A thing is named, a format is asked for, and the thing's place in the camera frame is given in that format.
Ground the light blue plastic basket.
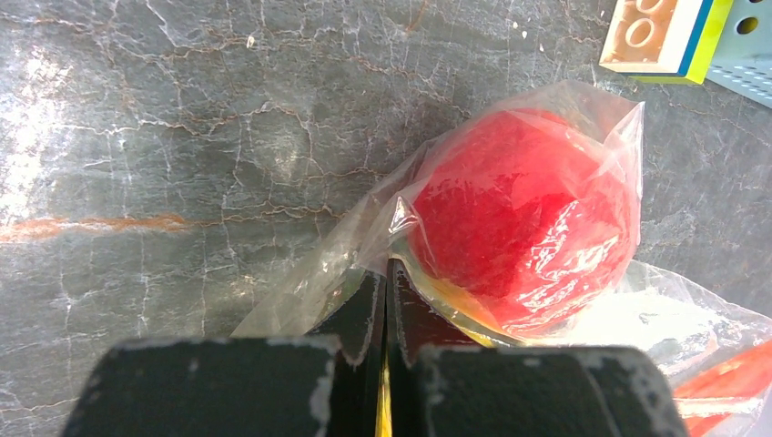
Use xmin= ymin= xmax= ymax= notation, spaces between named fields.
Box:
xmin=706 ymin=0 xmax=771 ymax=107

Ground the white green toy block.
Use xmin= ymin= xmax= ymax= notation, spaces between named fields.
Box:
xmin=598 ymin=0 xmax=733 ymax=85

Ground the red toy apple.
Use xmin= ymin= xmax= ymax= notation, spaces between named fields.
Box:
xmin=408 ymin=108 xmax=640 ymax=335

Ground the clear zip top bag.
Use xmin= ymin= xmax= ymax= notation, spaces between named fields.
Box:
xmin=235 ymin=80 xmax=771 ymax=436

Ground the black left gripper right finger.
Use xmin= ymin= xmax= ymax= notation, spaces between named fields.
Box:
xmin=386 ymin=259 xmax=687 ymax=436

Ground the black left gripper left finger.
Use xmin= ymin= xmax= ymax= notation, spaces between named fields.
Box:
xmin=63 ymin=273 xmax=386 ymax=436

